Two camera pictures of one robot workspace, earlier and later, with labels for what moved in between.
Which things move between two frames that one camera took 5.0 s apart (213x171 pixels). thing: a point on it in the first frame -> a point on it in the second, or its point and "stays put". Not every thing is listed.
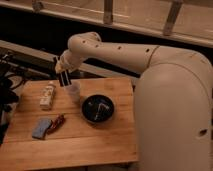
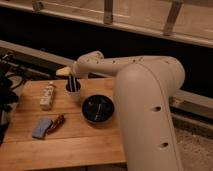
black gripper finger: (62, 79) -> (70, 81)
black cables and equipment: (12, 76) stays put
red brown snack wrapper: (56, 124) stays put
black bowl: (97, 108) stays put
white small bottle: (46, 97) stays put
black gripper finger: (68, 79) -> (74, 84)
